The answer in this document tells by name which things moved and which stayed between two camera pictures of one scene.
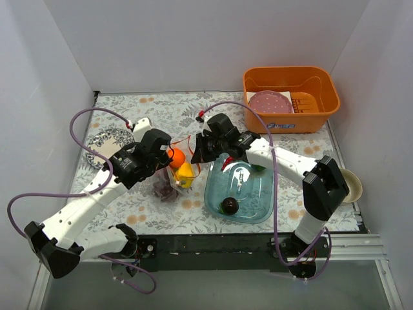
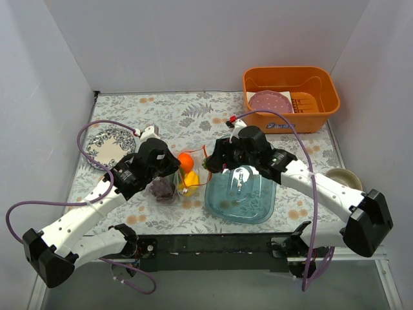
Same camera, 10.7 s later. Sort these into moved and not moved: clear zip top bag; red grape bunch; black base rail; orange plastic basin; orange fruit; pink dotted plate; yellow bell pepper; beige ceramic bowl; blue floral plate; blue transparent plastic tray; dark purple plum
Moved: clear zip top bag; yellow bell pepper; dark purple plum; orange fruit
Not moved: blue transparent plastic tray; pink dotted plate; black base rail; blue floral plate; orange plastic basin; beige ceramic bowl; red grape bunch
